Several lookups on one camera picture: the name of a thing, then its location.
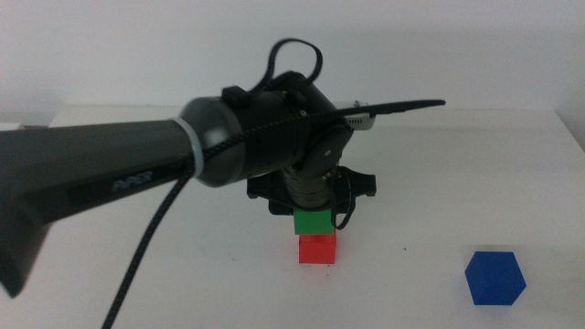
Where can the blue cube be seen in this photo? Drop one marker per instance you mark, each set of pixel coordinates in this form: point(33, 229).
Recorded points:
point(494, 279)

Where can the black flat mount plate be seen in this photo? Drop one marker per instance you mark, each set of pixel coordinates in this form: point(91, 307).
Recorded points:
point(402, 106)

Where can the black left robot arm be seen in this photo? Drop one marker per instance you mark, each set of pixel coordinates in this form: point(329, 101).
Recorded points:
point(91, 155)

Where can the red cube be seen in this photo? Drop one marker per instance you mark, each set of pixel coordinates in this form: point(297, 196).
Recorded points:
point(317, 249)

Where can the green cube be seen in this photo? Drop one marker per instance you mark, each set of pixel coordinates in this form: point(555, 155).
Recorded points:
point(313, 222)

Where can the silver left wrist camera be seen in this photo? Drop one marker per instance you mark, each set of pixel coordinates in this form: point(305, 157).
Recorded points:
point(361, 122)

